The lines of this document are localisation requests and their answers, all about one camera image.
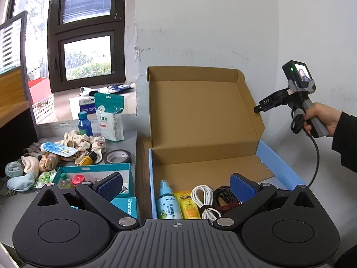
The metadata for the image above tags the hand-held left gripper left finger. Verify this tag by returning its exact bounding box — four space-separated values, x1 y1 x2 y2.
28 172 140 231

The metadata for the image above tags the light blue sock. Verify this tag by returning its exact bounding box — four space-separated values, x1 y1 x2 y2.
7 172 35 192
6 160 24 178

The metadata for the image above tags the green white wipes packet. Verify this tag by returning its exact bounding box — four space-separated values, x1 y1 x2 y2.
35 170 58 189

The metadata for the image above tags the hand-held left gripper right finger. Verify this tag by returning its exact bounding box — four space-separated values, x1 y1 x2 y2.
213 173 330 231

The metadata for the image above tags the light blue spray bottle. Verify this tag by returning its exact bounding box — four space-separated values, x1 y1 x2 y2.
156 179 183 220

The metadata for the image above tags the coiled black cable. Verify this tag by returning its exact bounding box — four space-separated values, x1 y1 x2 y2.
212 186 242 216

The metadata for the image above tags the blue plastic bottle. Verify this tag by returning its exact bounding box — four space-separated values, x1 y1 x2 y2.
77 112 94 137

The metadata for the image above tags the open cardboard box blue outside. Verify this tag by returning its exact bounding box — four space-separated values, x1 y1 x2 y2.
146 65 307 220

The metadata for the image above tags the plain cream sock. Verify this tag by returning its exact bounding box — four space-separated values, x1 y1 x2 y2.
22 155 60 174

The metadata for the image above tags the small yellow bottle black cap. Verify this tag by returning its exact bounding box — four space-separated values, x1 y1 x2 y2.
76 151 97 167

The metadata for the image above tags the coiled white cable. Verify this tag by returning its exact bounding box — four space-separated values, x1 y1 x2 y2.
191 185 222 220

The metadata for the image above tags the person's right forearm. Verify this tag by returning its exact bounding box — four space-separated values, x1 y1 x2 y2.
331 111 357 174

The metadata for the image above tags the open teal box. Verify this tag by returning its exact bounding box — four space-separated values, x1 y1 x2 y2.
54 163 136 199

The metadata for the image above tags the white blue glove box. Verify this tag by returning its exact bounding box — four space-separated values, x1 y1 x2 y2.
69 96 97 123

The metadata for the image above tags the white plastic basket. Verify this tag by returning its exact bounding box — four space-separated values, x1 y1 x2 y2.
32 93 55 125

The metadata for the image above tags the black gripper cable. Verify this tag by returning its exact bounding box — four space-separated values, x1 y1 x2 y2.
290 107 321 188

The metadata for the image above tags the wooden desk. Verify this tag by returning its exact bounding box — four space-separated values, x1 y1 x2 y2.
0 100 30 129

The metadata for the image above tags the closed teal phone box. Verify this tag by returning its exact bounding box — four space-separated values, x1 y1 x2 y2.
71 196 141 221

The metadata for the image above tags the striped glass desk partition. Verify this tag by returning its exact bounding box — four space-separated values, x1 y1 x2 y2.
0 11 39 143

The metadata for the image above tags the blue white flat packet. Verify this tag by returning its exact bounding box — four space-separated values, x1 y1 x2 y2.
40 142 79 159

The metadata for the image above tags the red box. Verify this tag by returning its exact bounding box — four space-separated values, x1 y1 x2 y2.
28 77 52 104

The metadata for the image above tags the red cap jar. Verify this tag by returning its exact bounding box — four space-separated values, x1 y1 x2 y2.
71 174 86 187

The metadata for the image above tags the small green cap bottle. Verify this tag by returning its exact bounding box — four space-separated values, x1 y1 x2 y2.
58 173 75 189

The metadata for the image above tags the black tape roll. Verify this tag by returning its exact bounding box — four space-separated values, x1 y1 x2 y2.
104 149 132 165

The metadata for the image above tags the yellow cream tube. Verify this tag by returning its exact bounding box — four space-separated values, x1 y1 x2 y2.
173 191 201 220

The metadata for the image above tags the blue white pack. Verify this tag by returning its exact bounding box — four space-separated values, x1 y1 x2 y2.
107 83 132 93

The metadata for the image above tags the dark window frame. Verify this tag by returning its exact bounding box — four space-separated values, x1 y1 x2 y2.
47 0 127 92

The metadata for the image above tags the white teal gauze pouch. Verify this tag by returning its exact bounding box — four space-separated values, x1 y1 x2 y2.
94 92 125 142

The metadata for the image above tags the person's right hand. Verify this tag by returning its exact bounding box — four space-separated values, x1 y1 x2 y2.
303 102 344 138

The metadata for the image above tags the cream patterned sock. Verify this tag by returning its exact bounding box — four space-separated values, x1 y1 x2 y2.
89 135 107 165
63 130 90 149

